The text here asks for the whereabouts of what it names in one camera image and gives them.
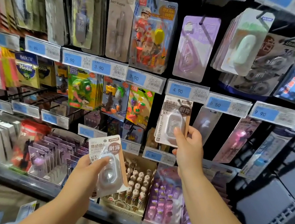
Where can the dark blue eraser packet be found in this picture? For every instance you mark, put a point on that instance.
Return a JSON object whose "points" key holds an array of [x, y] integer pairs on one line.
{"points": [[133, 133]]}

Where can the person's left hand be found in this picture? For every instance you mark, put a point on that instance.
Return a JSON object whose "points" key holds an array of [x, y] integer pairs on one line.
{"points": [[81, 180]]}

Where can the grey pen blister packet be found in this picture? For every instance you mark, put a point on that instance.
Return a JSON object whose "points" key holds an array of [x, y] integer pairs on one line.
{"points": [[120, 24]]}

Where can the white correction tape packet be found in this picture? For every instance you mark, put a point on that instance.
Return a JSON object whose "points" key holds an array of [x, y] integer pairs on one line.
{"points": [[109, 173], [171, 115]]}

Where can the orange vegetable eraser packet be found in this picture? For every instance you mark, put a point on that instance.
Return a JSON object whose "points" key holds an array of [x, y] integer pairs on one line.
{"points": [[139, 105]]}

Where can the purple correction tape packet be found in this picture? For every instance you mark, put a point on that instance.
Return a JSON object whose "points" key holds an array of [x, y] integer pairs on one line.
{"points": [[196, 47]]}

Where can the yellow blue sticky note packet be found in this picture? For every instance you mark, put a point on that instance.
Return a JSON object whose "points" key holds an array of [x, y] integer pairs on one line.
{"points": [[27, 69]]}

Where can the grey hanging blister packets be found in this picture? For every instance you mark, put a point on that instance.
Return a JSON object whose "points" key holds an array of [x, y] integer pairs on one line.
{"points": [[54, 16]]}

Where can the blue toy eraser packet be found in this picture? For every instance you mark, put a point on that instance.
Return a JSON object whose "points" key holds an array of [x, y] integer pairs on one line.
{"points": [[114, 98]]}

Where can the pink correction tape packet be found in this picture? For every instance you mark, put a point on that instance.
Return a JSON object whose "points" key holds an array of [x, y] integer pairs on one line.
{"points": [[236, 140]]}

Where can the purple grey blister packets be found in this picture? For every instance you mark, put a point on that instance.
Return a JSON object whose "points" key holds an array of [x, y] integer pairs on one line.
{"points": [[83, 18]]}

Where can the black correction tape packet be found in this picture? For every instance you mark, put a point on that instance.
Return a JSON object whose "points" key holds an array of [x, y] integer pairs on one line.
{"points": [[270, 71]]}

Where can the blue white tube packet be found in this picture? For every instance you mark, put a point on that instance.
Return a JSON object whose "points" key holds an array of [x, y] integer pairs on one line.
{"points": [[265, 152]]}

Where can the clear grey blister packet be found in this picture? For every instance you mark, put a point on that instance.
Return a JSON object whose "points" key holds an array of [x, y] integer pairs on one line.
{"points": [[206, 122]]}

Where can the person's right forearm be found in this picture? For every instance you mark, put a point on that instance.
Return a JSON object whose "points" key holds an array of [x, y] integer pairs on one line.
{"points": [[207, 203]]}

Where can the firefighter figure eraser packet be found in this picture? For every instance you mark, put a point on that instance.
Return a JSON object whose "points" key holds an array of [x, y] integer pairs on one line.
{"points": [[153, 35]]}

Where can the green dinosaur eraser packets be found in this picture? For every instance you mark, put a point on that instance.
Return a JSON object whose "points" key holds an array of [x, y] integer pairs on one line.
{"points": [[84, 89]]}

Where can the person's right thumb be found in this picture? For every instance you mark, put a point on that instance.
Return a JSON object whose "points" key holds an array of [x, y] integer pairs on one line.
{"points": [[180, 136]]}

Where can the grey shelf panel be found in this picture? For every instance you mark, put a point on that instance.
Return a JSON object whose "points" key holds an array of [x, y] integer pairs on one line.
{"points": [[285, 198]]}

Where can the box of figure topped pens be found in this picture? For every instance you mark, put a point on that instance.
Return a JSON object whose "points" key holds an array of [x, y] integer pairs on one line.
{"points": [[135, 184]]}

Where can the tray of purple packets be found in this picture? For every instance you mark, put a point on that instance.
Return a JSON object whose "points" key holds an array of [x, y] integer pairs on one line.
{"points": [[54, 159]]}

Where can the green white correction tape packets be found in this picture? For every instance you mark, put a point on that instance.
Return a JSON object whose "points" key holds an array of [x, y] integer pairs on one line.
{"points": [[244, 43]]}

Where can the person's left thumb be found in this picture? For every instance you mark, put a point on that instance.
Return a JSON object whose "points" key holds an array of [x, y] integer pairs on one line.
{"points": [[100, 164]]}

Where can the black display hooks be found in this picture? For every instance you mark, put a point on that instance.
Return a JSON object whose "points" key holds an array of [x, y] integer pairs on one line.
{"points": [[38, 97]]}

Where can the red blister packet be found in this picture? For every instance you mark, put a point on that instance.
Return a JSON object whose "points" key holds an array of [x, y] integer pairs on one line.
{"points": [[28, 142]]}

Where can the person's right hand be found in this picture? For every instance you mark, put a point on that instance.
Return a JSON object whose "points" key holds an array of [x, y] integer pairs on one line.
{"points": [[189, 155]]}

